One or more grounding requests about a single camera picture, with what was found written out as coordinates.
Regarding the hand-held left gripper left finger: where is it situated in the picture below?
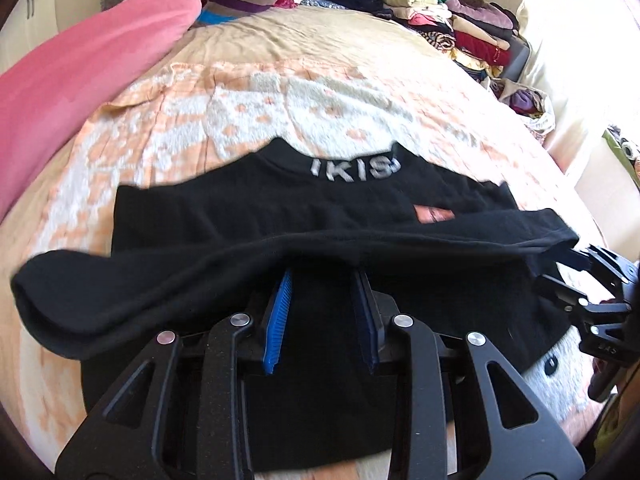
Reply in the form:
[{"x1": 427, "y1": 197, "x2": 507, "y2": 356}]
[{"x1": 55, "y1": 267, "x2": 296, "y2": 480}]

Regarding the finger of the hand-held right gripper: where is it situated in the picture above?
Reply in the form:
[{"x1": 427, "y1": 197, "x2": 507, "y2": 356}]
[
  {"x1": 554, "y1": 243, "x2": 634, "y2": 289},
  {"x1": 534, "y1": 273, "x2": 631, "y2": 317}
]

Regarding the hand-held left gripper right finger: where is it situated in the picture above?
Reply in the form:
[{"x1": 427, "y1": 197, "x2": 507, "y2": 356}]
[{"x1": 350, "y1": 269, "x2": 586, "y2": 480}]

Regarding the black long-sleeved sweater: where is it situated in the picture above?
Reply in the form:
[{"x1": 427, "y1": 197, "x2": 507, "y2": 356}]
[{"x1": 11, "y1": 137, "x2": 583, "y2": 478}]

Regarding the patterned bag of clothes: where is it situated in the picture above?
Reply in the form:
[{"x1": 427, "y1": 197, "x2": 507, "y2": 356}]
[{"x1": 492, "y1": 77, "x2": 558, "y2": 136}]

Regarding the pile of folded clothes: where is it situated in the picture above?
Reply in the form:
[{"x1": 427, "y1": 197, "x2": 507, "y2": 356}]
[{"x1": 377, "y1": 0, "x2": 523, "y2": 73}]

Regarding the green fabric item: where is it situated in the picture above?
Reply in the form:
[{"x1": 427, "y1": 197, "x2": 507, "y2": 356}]
[{"x1": 602, "y1": 127, "x2": 640, "y2": 177}]

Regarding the peach patterned quilt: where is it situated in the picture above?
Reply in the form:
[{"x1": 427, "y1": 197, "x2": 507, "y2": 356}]
[{"x1": 0, "y1": 57, "x2": 601, "y2": 480}]

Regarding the dark grey case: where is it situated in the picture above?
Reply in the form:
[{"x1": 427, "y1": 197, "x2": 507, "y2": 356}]
[{"x1": 505, "y1": 40, "x2": 532, "y2": 81}]

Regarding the beige bed sheet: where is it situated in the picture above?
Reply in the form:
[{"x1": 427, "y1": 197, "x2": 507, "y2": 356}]
[{"x1": 107, "y1": 5, "x2": 481, "y2": 111}]

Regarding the navy cloth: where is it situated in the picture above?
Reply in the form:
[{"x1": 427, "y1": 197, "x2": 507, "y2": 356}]
[{"x1": 300, "y1": 0, "x2": 396, "y2": 16}]

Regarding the pink fleece blanket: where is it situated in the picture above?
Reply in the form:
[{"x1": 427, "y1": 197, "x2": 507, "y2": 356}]
[{"x1": 0, "y1": 0, "x2": 236, "y2": 216}]

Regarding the white wardrobe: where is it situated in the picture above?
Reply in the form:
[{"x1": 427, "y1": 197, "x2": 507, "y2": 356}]
[{"x1": 0, "y1": 0, "x2": 108, "y2": 78}]

